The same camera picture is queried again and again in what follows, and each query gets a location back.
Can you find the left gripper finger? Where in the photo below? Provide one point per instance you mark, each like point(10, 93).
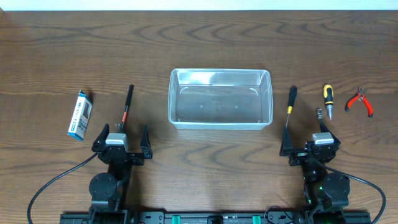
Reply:
point(99, 144)
point(145, 145)

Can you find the blue white small box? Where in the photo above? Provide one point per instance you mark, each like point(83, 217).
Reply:
point(80, 117)

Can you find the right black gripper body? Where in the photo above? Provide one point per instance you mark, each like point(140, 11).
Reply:
point(311, 156)

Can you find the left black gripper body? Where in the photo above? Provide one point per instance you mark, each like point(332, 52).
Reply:
point(121, 156)

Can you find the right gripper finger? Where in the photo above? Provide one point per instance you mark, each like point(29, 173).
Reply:
point(286, 145)
point(324, 129)

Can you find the small hammer black orange handle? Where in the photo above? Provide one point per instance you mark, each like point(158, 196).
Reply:
point(121, 126)

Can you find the black mounting rail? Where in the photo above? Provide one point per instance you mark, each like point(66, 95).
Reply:
point(269, 217)

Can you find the stubby yellow black screwdriver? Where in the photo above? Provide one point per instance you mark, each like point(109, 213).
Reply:
point(328, 99)

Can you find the slim black yellow screwdriver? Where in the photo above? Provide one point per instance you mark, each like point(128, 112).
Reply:
point(292, 96)

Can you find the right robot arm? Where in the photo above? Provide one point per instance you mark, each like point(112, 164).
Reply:
point(325, 192)

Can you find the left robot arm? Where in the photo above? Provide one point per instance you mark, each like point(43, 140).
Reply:
point(109, 189)

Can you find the clear plastic container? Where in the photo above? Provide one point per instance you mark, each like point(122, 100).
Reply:
point(220, 99)

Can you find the silver ratchet wrench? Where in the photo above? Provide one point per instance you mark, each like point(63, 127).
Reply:
point(320, 115)

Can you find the red handled pliers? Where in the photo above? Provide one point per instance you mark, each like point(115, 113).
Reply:
point(360, 95)

